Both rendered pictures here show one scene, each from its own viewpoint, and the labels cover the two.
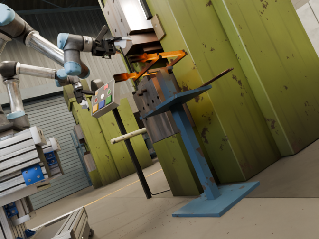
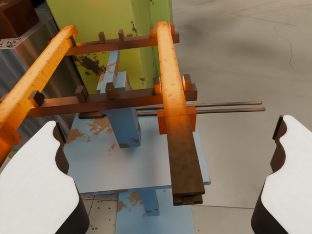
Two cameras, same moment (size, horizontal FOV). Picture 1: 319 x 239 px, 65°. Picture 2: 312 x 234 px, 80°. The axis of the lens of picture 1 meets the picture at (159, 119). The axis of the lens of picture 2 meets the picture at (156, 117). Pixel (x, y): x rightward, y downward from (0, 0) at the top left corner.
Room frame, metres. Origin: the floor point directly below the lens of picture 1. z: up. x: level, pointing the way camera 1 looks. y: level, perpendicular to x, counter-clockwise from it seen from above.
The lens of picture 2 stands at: (1.28, 0.08, 1.09)
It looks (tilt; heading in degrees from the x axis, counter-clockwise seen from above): 46 degrees down; 311
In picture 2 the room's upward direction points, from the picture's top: 8 degrees counter-clockwise
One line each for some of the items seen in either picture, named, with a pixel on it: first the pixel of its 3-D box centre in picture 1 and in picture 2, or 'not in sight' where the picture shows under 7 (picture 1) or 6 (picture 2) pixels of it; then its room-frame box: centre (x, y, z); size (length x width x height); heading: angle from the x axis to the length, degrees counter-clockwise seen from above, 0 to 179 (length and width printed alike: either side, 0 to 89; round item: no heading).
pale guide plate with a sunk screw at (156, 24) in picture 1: (158, 27); not in sight; (1.87, -0.26, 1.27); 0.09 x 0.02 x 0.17; 32
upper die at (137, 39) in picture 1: (147, 42); not in sight; (2.18, -0.16, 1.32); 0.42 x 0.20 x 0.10; 122
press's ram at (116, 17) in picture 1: (138, 14); not in sight; (2.14, -0.18, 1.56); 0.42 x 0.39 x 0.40; 122
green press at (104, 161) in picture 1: (113, 124); not in sight; (7.16, 1.29, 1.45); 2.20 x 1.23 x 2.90; 120
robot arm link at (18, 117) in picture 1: (17, 120); not in sight; (1.77, 0.94, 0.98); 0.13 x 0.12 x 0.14; 23
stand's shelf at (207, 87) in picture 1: (174, 103); (131, 140); (1.57, -0.13, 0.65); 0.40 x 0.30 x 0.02; 38
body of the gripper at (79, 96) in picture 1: (80, 95); not in sight; (2.08, 0.54, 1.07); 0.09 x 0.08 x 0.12; 105
